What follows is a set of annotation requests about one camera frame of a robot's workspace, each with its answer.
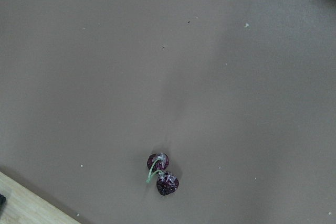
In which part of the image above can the dark red cherries pair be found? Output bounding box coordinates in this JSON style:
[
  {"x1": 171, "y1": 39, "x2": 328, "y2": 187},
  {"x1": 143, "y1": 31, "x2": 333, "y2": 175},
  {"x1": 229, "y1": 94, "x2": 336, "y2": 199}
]
[{"x1": 146, "y1": 152, "x2": 180, "y2": 196}]

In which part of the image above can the bamboo cutting board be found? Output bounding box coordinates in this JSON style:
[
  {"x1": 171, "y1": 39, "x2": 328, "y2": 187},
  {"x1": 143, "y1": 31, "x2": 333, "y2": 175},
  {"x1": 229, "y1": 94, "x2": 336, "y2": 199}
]
[{"x1": 1, "y1": 173, "x2": 78, "y2": 223}]

